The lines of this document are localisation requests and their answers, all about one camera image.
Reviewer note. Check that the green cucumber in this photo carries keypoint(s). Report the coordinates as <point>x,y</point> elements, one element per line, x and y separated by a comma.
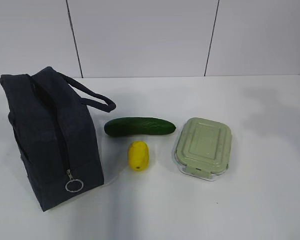
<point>131,126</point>

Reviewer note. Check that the yellow lemon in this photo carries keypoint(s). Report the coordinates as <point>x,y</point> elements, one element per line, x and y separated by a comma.
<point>138,156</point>

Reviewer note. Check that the green lid glass container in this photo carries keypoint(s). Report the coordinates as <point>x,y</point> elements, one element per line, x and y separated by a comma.
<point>203,149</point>

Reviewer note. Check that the dark blue lunch bag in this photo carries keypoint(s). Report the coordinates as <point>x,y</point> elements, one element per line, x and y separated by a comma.
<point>55,133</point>

